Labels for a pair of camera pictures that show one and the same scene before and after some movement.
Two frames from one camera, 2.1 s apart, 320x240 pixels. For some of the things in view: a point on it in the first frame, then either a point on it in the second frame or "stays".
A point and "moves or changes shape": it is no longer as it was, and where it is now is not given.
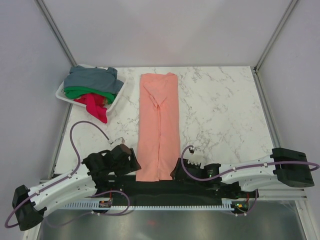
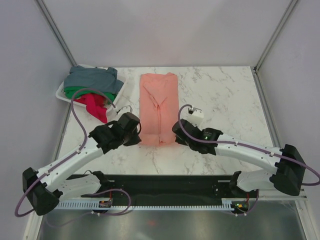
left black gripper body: (126, 167) → (130, 139)
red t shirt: (94, 104) stays
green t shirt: (74, 92) stays
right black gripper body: (187, 165) → (178, 140)
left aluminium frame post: (55, 28) stays
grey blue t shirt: (92, 77) stays
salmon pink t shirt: (159, 155) moves or changes shape
